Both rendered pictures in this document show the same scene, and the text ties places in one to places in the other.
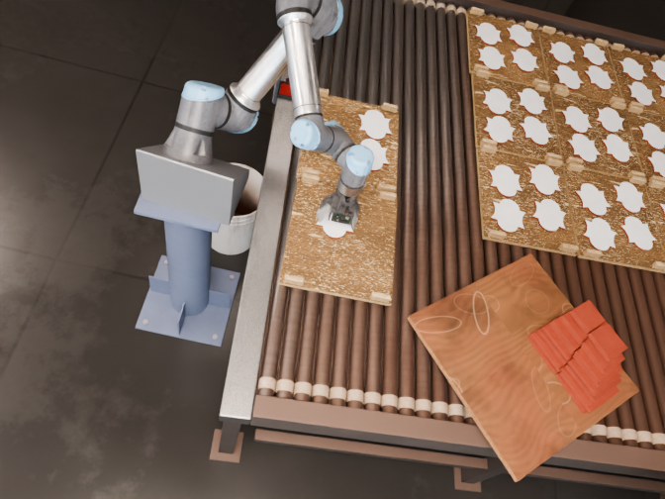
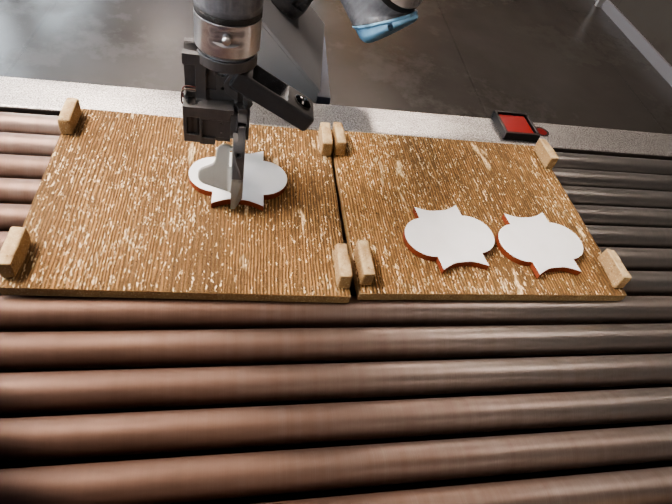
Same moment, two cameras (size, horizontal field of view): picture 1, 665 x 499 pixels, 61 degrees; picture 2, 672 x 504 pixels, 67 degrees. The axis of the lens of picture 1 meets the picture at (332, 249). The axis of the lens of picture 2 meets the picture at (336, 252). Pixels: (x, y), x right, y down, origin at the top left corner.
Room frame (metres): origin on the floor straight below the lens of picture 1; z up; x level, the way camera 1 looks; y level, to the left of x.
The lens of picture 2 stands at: (1.19, -0.53, 1.45)
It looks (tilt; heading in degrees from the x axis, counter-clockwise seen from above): 48 degrees down; 85
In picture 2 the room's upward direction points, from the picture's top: 16 degrees clockwise
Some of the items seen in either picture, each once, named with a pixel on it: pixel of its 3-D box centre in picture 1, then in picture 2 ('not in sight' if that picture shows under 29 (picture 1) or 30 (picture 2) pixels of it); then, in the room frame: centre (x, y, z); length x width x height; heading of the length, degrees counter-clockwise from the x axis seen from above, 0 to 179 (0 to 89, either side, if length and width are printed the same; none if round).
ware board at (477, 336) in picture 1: (523, 354); not in sight; (0.81, -0.62, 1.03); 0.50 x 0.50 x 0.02; 50
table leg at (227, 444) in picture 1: (232, 420); not in sight; (0.48, 0.10, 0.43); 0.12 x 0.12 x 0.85; 14
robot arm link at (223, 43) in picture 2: (351, 183); (227, 32); (1.05, 0.02, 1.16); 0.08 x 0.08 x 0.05
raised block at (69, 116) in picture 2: (293, 279); (69, 115); (0.80, 0.07, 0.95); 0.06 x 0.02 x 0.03; 103
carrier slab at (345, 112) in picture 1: (350, 142); (464, 208); (1.42, 0.09, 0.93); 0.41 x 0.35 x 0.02; 14
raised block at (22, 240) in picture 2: (380, 297); (13, 252); (0.86, -0.19, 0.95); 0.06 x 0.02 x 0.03; 103
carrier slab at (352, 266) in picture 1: (341, 238); (197, 196); (1.02, -0.02, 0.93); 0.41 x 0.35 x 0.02; 13
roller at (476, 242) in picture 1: (471, 168); not in sight; (1.56, -0.37, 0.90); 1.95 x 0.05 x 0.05; 14
